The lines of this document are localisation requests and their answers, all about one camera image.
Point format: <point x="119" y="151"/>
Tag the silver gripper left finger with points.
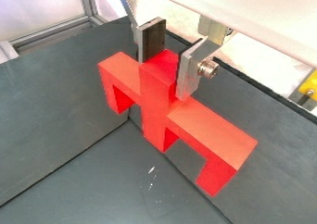
<point x="148" y="32"/>

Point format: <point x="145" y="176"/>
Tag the red puzzle block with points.
<point x="145" y="84"/>

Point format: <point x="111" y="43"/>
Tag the yellow bracket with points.
<point x="303" y="95"/>

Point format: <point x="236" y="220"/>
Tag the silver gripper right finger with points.
<point x="195" y="63"/>

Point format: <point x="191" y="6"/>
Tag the aluminium frame rail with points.
<point x="33" y="22"/>

